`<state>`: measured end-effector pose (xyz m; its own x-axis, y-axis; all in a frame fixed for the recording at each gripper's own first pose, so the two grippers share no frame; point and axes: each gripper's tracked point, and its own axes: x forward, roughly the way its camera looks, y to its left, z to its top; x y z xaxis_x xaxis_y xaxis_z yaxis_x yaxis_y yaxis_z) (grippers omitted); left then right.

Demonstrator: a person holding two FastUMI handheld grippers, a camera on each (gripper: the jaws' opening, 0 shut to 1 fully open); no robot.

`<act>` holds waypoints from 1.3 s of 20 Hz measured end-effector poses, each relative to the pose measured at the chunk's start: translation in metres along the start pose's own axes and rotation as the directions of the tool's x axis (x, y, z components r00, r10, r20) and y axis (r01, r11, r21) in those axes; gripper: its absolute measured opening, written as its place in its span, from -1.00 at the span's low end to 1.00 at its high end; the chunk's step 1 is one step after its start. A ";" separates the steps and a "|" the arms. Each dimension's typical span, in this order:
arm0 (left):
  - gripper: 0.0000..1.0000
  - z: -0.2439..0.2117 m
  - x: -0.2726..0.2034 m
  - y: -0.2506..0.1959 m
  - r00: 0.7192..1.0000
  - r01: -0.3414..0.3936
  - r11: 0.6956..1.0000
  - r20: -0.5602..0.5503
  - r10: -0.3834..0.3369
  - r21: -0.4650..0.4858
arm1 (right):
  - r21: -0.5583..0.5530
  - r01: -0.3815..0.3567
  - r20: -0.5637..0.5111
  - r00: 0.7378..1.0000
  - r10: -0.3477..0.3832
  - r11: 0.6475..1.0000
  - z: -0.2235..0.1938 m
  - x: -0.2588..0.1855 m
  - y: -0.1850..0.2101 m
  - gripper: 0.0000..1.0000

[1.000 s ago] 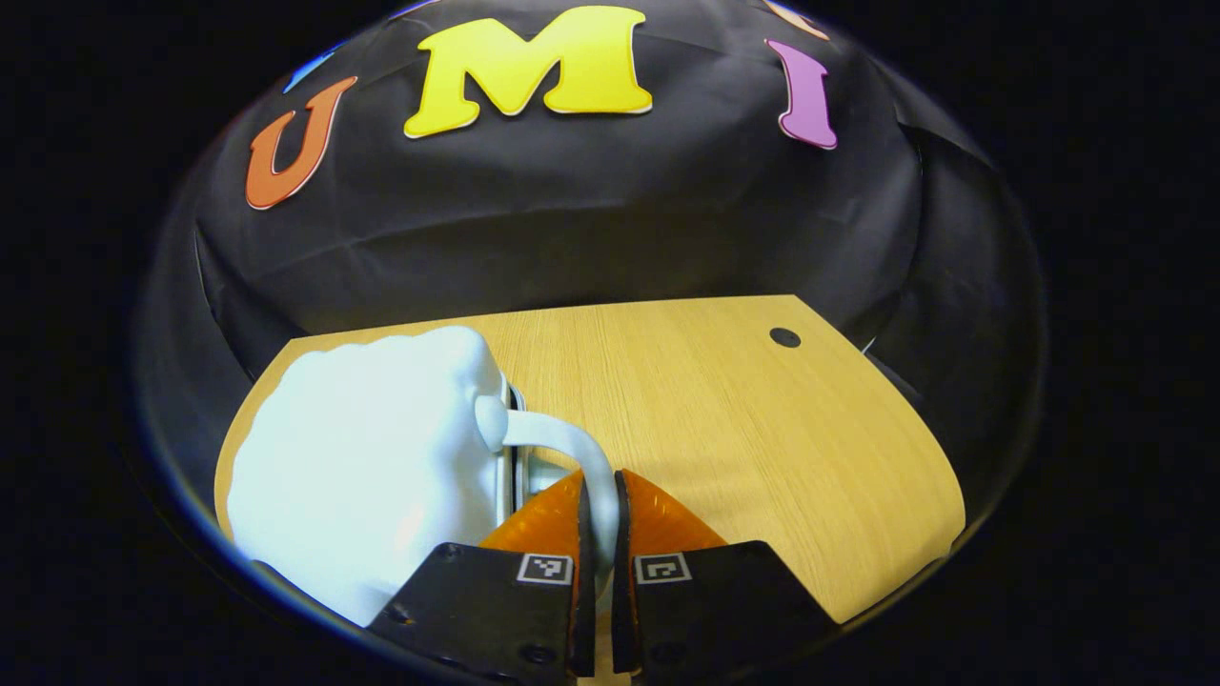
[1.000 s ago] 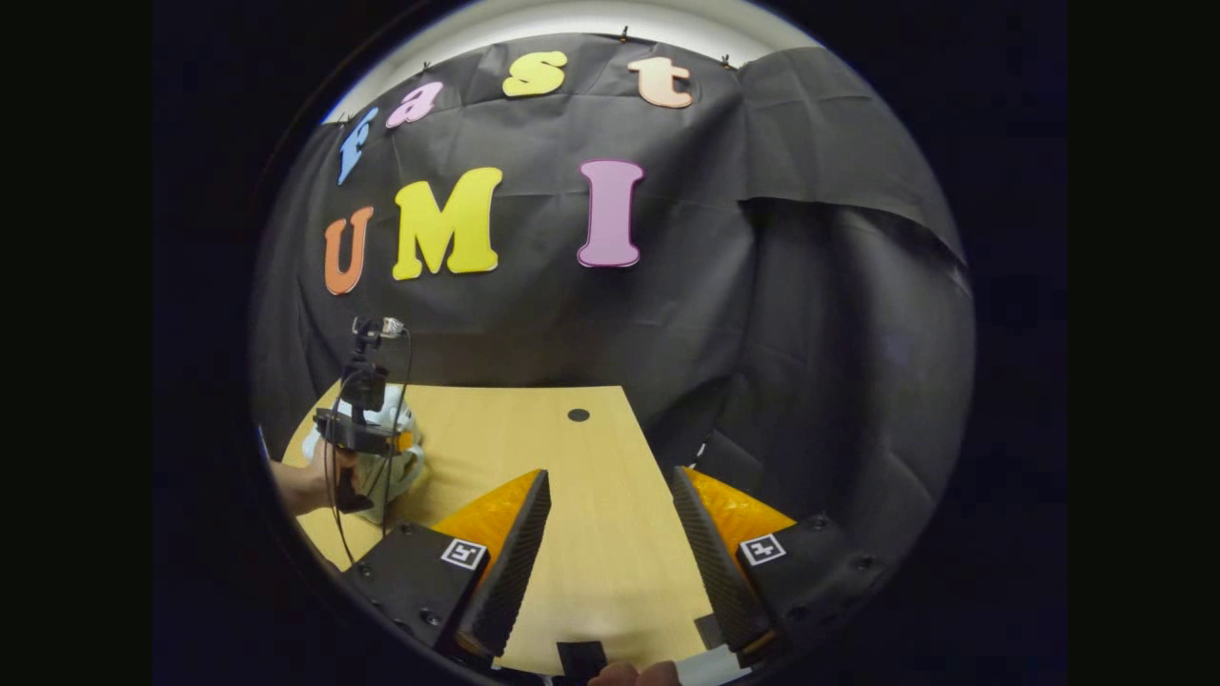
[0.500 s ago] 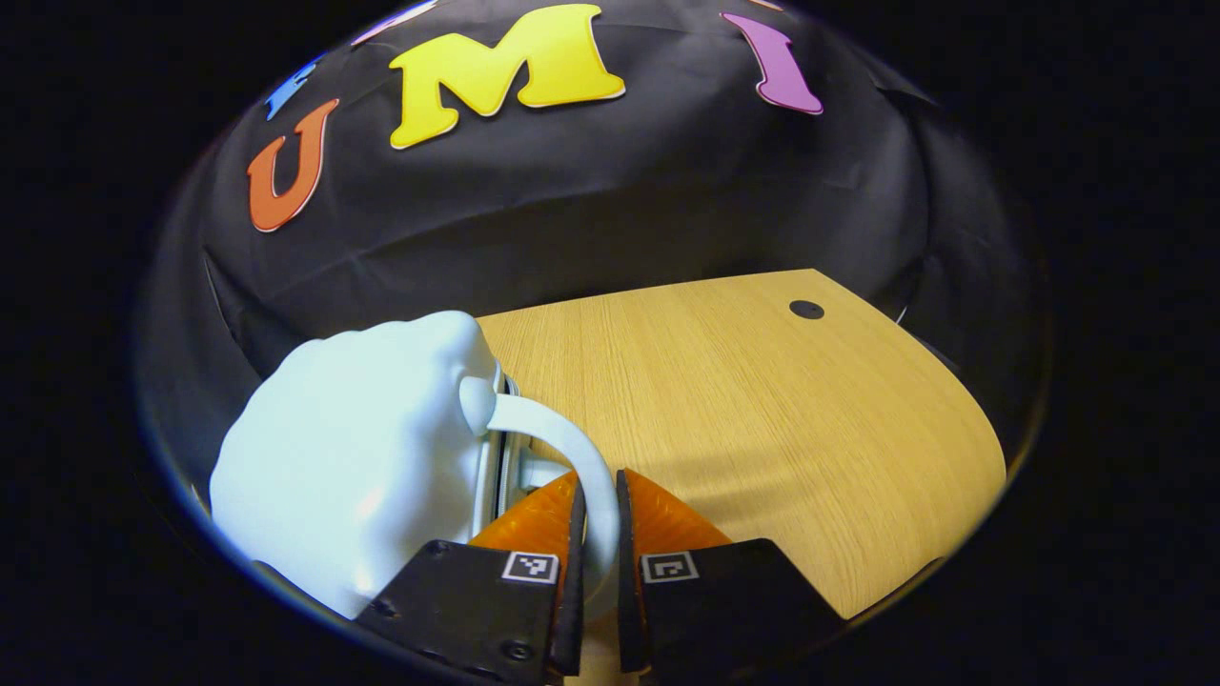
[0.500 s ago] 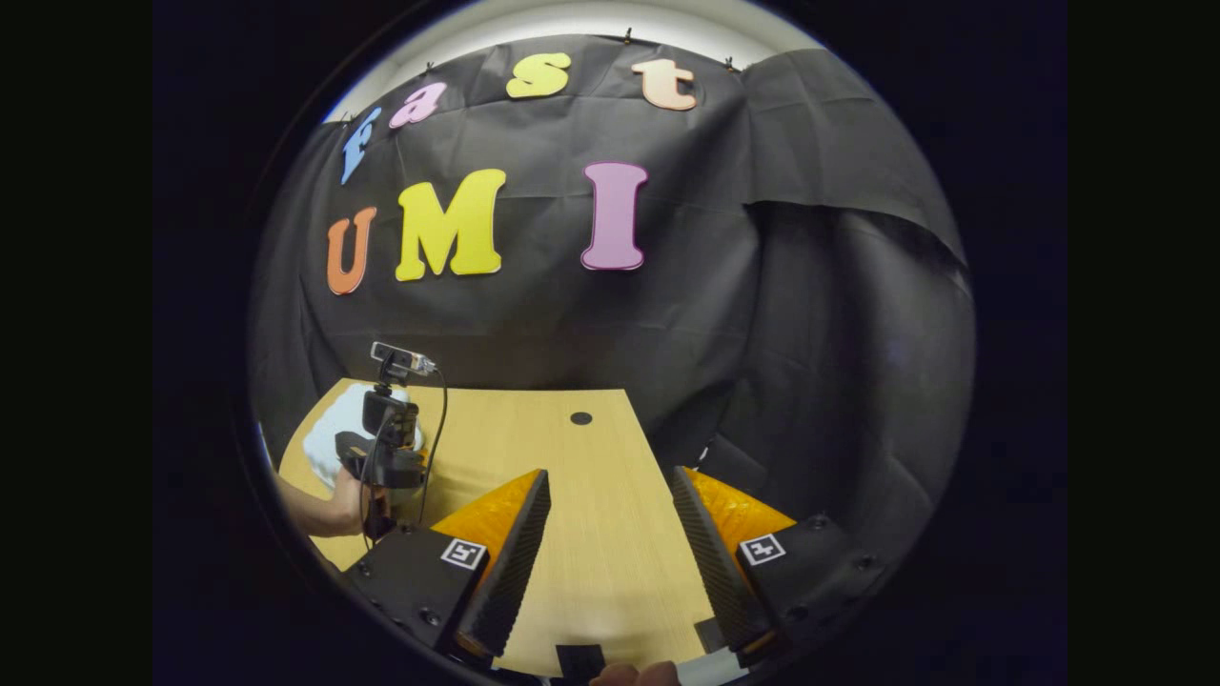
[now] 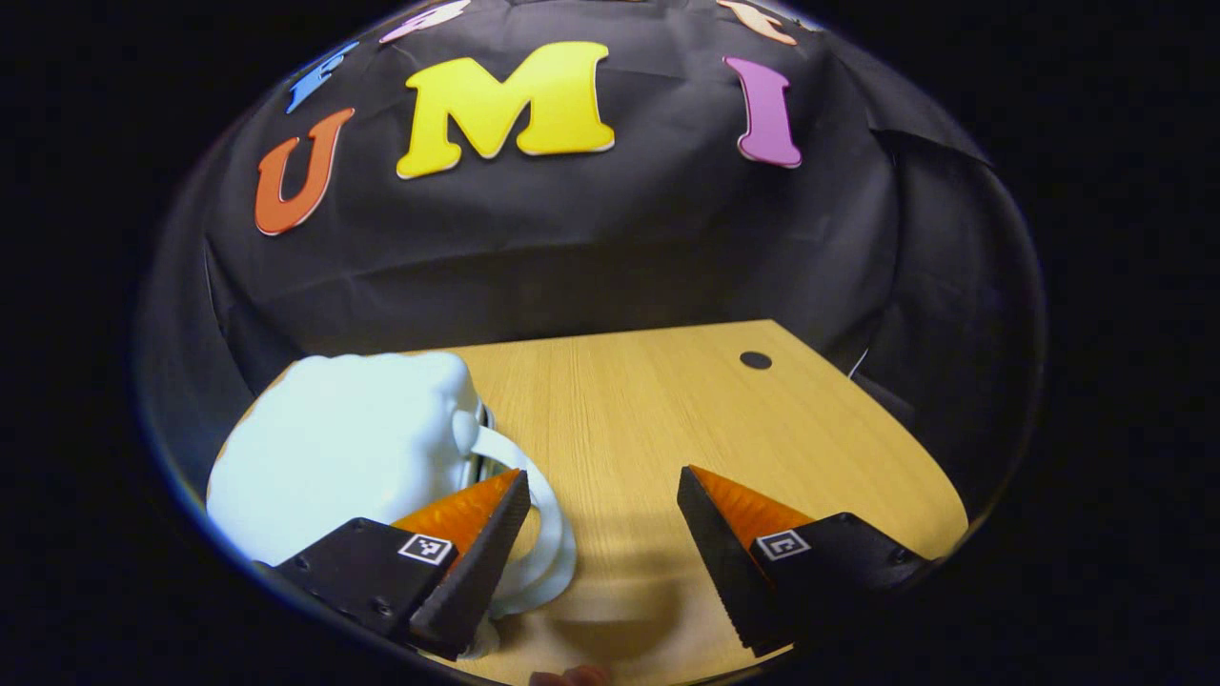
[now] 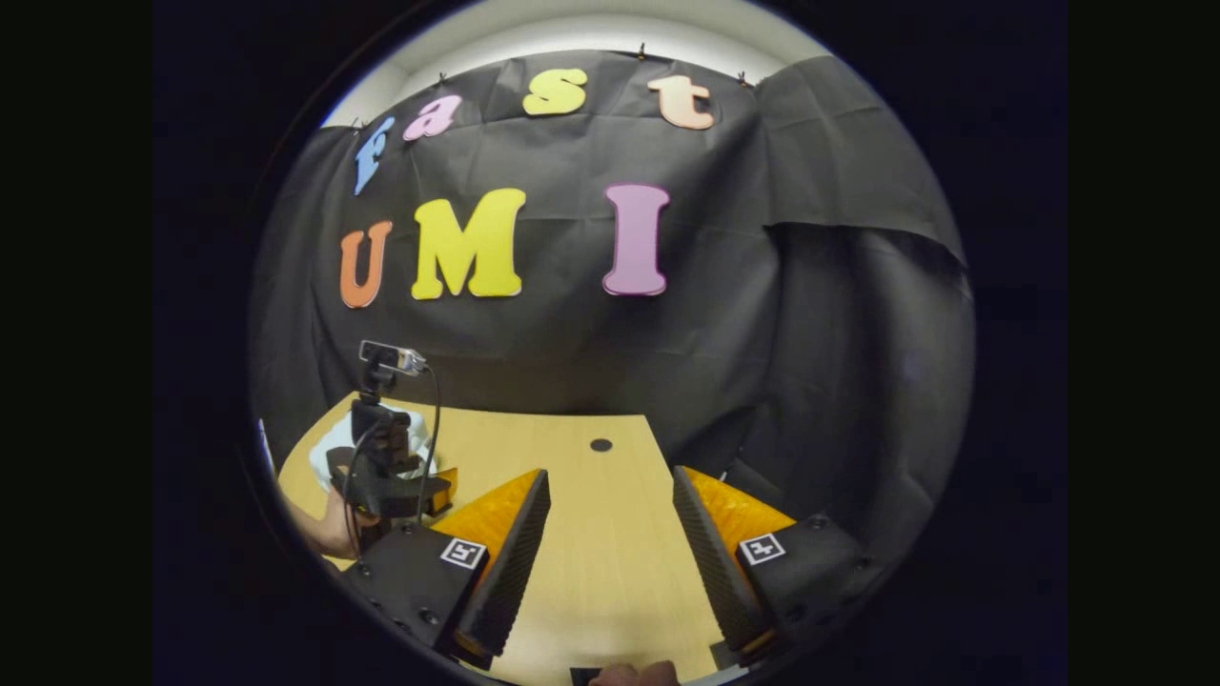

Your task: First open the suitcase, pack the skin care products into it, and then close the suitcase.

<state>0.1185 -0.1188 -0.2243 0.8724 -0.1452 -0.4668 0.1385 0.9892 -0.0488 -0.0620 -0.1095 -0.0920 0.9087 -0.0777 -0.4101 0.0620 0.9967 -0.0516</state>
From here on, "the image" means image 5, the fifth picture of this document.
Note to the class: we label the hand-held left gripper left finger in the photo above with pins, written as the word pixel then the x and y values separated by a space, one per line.
pixel 486 572

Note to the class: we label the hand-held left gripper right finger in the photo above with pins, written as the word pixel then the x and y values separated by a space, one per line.
pixel 715 562

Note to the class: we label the light blue suitcase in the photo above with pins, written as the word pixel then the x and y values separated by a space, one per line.
pixel 353 448

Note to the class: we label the black backdrop cloth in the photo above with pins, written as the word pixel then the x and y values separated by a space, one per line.
pixel 620 238

